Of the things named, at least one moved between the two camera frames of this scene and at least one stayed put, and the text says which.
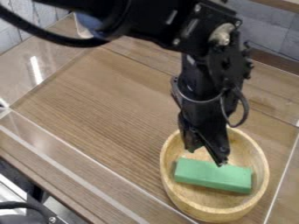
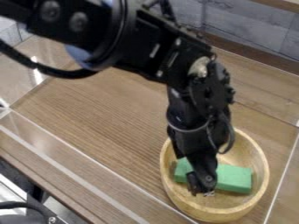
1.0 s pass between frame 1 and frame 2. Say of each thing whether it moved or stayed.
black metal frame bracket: stayed
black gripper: moved
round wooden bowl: stayed
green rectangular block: stayed
